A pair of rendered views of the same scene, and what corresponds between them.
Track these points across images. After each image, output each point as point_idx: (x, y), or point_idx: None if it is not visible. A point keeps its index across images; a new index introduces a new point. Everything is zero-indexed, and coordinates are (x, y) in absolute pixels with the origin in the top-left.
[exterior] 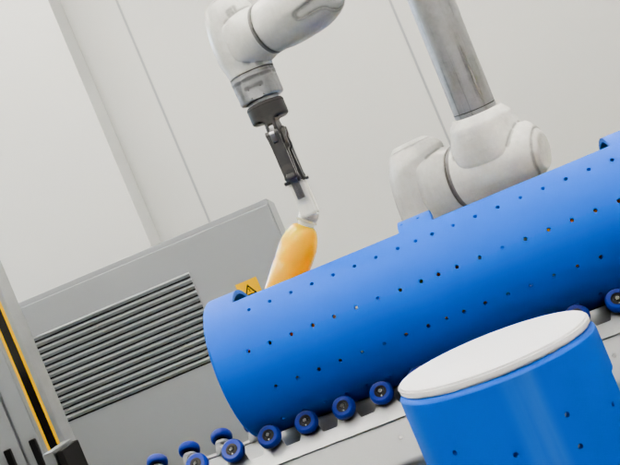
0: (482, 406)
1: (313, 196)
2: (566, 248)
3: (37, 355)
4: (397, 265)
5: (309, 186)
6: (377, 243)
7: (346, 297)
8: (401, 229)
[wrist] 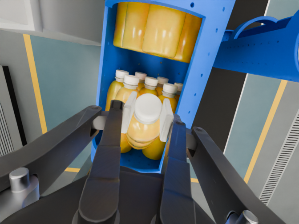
0: None
1: (134, 97)
2: None
3: None
4: (220, 40)
5: (127, 101)
6: (199, 44)
7: (204, 88)
8: (203, 10)
